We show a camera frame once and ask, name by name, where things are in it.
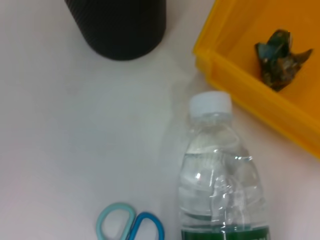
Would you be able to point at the clear green-label water bottle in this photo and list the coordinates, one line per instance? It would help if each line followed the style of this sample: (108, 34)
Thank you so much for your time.
(220, 175)

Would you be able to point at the blue teal scissors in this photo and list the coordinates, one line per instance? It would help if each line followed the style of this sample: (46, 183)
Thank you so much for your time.
(100, 221)

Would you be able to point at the green plastic wrapper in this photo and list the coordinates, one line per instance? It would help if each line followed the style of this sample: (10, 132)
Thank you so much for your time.
(277, 65)

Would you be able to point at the black mesh pen holder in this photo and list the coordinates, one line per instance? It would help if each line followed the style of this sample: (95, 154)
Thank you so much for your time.
(120, 30)

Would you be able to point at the yellow plastic bin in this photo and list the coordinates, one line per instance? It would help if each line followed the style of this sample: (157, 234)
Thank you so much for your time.
(225, 67)

